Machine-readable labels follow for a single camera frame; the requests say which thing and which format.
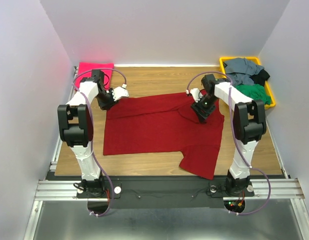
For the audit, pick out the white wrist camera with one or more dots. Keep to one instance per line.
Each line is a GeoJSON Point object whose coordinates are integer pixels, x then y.
{"type": "Point", "coordinates": [120, 92]}
{"type": "Point", "coordinates": [195, 93]}

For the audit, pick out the folded pink t shirt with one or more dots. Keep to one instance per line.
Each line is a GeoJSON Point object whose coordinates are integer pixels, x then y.
{"type": "Point", "coordinates": [86, 66]}

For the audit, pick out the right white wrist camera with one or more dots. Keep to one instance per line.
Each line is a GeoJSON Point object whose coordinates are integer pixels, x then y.
{"type": "Point", "coordinates": [195, 93]}

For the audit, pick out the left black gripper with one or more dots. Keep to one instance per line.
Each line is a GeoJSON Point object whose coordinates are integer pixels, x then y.
{"type": "Point", "coordinates": [106, 106]}

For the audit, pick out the aluminium frame rail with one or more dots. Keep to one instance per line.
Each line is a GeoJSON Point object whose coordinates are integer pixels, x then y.
{"type": "Point", "coordinates": [57, 214]}

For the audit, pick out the yellow plastic bin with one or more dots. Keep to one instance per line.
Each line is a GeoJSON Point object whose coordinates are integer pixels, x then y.
{"type": "Point", "coordinates": [257, 61]}

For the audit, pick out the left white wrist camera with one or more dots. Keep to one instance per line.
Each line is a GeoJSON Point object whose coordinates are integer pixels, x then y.
{"type": "Point", "coordinates": [120, 92]}

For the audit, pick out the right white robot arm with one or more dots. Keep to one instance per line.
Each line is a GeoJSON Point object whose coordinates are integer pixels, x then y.
{"type": "Point", "coordinates": [247, 122]}

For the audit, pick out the grey t shirt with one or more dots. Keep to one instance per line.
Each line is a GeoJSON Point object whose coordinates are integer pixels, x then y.
{"type": "Point", "coordinates": [240, 70]}

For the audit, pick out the black t shirt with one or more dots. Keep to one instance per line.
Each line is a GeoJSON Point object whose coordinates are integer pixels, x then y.
{"type": "Point", "coordinates": [261, 77]}

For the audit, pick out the dark red t shirt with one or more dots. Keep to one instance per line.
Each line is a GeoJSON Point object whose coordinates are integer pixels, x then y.
{"type": "Point", "coordinates": [165, 123]}

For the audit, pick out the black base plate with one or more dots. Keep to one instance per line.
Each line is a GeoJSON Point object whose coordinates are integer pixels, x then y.
{"type": "Point", "coordinates": [161, 192]}

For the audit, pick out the green t shirt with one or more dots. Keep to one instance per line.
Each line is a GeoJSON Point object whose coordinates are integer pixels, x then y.
{"type": "Point", "coordinates": [255, 92]}

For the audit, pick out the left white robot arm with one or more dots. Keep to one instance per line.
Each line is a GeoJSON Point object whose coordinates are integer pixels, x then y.
{"type": "Point", "coordinates": [76, 129]}

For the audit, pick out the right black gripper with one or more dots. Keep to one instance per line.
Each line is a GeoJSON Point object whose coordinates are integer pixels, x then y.
{"type": "Point", "coordinates": [197, 106]}

